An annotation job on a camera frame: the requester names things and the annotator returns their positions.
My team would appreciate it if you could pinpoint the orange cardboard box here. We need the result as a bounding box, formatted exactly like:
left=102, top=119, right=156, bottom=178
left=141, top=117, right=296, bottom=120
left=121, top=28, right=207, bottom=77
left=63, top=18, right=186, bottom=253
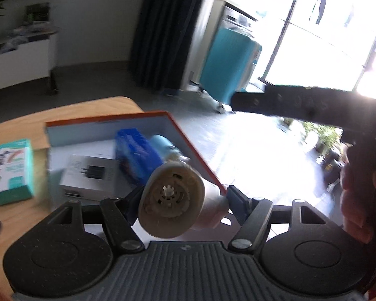
left=45, top=110, right=229, bottom=214

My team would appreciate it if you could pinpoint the dark curtain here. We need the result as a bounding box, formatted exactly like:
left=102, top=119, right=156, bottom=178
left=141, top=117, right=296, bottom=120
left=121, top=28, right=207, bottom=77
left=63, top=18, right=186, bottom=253
left=130, top=0, right=211, bottom=94

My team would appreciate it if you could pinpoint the washing machine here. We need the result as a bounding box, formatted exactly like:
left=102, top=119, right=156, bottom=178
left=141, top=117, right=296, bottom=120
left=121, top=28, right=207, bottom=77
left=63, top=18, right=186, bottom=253
left=214, top=0, right=264, bottom=38

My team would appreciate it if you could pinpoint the dark green box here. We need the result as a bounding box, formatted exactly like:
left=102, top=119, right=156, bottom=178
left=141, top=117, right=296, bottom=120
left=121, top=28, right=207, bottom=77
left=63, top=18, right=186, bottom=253
left=24, top=3, right=50, bottom=23

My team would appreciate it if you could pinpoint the person's right hand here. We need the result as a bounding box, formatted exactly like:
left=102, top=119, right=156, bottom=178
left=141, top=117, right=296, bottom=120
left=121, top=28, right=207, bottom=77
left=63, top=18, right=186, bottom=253
left=340, top=162, right=376, bottom=244

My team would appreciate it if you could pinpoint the green white bandage box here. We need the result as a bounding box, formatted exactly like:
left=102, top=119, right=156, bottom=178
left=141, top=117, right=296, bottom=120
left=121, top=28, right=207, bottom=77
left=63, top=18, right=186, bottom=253
left=0, top=137, right=36, bottom=207

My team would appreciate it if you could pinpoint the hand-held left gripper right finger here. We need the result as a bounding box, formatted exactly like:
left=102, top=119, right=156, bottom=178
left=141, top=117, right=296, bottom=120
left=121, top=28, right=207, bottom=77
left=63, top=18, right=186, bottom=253
left=226, top=185, right=344, bottom=254

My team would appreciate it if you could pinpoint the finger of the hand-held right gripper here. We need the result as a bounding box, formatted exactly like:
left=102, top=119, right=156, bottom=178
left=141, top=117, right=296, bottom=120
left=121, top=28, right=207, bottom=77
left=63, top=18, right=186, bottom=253
left=231, top=76, right=343, bottom=129

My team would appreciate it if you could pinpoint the teal suitcase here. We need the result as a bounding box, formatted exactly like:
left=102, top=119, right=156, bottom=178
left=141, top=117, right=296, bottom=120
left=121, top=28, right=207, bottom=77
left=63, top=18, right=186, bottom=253
left=199, top=26, right=263, bottom=105

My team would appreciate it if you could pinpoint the grey plastic bag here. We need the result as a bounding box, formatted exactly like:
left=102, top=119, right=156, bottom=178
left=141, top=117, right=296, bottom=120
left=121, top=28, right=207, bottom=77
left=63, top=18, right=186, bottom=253
left=0, top=36, right=29, bottom=55

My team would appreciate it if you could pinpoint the white charger box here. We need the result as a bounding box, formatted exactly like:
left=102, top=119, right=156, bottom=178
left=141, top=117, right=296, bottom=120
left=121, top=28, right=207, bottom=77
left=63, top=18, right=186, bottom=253
left=58, top=154, right=120, bottom=202

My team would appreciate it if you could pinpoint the white cabinet panel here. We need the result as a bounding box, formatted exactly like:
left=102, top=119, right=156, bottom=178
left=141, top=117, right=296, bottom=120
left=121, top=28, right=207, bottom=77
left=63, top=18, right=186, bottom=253
left=0, top=32, right=57, bottom=94

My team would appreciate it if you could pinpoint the green potted plant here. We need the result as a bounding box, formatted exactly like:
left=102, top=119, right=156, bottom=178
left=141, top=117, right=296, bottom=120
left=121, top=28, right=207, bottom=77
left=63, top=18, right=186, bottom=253
left=301, top=121, right=347, bottom=192

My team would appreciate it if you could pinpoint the toothpick jar with blue lid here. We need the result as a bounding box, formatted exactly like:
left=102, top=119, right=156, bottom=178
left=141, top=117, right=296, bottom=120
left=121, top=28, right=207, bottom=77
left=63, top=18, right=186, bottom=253
left=150, top=133, right=190, bottom=165

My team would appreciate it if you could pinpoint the blue cartoon-print pack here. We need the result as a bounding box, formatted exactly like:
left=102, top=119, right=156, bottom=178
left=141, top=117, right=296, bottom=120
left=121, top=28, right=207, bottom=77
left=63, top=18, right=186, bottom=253
left=115, top=128, right=164, bottom=186

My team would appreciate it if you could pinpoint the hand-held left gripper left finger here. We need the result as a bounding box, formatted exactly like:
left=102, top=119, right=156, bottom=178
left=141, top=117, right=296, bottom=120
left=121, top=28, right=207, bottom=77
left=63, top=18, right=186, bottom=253
left=37, top=186, right=145, bottom=254

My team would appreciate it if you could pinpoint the low television cabinet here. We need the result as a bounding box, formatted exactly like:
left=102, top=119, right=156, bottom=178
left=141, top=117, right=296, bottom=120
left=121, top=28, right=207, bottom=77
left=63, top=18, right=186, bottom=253
left=0, top=25, right=59, bottom=95

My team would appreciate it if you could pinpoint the white round adapter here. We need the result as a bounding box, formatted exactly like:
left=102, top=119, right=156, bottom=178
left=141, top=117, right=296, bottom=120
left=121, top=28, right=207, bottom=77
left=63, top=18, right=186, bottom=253
left=137, top=161, right=230, bottom=239

